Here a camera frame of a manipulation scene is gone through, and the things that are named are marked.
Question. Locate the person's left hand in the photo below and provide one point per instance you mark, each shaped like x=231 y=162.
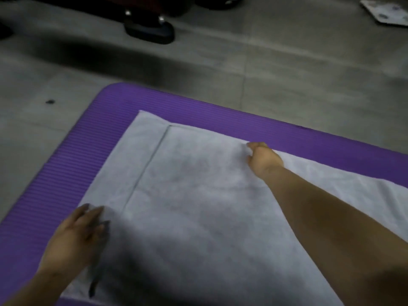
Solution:
x=73 y=245

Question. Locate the person's right hand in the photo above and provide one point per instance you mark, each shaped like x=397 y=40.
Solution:
x=264 y=160

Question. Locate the light grey towel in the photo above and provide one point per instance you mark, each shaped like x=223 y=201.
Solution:
x=197 y=194

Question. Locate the person's right forearm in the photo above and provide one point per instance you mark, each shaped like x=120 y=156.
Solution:
x=334 y=226

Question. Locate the purple yoga mat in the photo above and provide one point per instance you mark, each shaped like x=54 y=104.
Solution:
x=79 y=162

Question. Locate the black medicine ball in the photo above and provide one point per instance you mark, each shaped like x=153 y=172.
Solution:
x=216 y=1

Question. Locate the white bathroom scale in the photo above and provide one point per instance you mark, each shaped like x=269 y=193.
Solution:
x=385 y=12

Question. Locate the red padded gym roller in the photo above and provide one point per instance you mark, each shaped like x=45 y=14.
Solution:
x=143 y=3

